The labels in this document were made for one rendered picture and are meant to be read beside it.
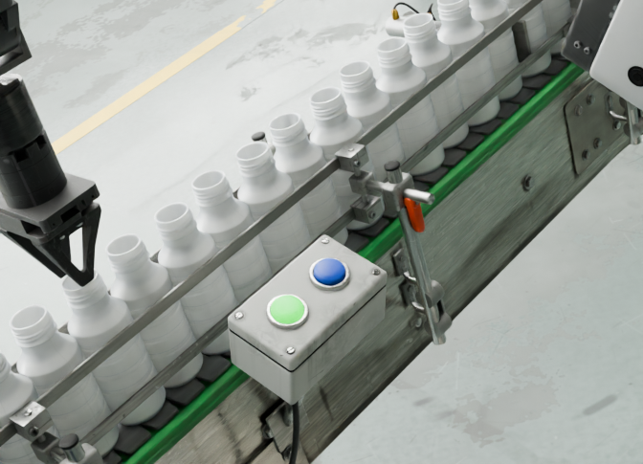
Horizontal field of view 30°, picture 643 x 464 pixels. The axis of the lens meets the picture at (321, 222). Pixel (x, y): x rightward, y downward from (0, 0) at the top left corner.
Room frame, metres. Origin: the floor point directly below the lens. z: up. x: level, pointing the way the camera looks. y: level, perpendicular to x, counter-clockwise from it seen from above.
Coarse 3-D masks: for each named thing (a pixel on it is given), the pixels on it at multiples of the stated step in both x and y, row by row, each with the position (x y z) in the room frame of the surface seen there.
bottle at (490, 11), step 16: (480, 0) 1.36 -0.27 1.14; (496, 0) 1.37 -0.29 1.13; (480, 16) 1.35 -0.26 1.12; (496, 16) 1.35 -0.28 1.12; (512, 32) 1.37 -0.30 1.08; (496, 48) 1.35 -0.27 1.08; (512, 48) 1.36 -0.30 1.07; (496, 64) 1.35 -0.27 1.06; (512, 64) 1.35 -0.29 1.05; (496, 80) 1.35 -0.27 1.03; (512, 96) 1.35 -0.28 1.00
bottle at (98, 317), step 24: (72, 288) 0.98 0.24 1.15; (96, 288) 0.95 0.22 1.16; (96, 312) 0.95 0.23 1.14; (120, 312) 0.96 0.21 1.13; (96, 336) 0.94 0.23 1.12; (120, 360) 0.94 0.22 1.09; (144, 360) 0.95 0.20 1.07; (120, 384) 0.94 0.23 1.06; (144, 384) 0.94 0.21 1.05; (144, 408) 0.94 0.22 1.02
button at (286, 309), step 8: (288, 296) 0.90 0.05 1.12; (272, 304) 0.90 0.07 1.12; (280, 304) 0.89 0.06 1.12; (288, 304) 0.89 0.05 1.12; (296, 304) 0.89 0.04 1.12; (272, 312) 0.89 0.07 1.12; (280, 312) 0.89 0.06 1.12; (288, 312) 0.88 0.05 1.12; (296, 312) 0.88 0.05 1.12; (280, 320) 0.88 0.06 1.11; (288, 320) 0.88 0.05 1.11; (296, 320) 0.88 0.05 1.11
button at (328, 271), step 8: (320, 264) 0.94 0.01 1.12; (328, 264) 0.93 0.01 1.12; (336, 264) 0.93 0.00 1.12; (320, 272) 0.93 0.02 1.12; (328, 272) 0.92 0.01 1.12; (336, 272) 0.92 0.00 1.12; (344, 272) 0.93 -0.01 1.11; (320, 280) 0.92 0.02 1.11; (328, 280) 0.92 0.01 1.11; (336, 280) 0.92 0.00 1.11
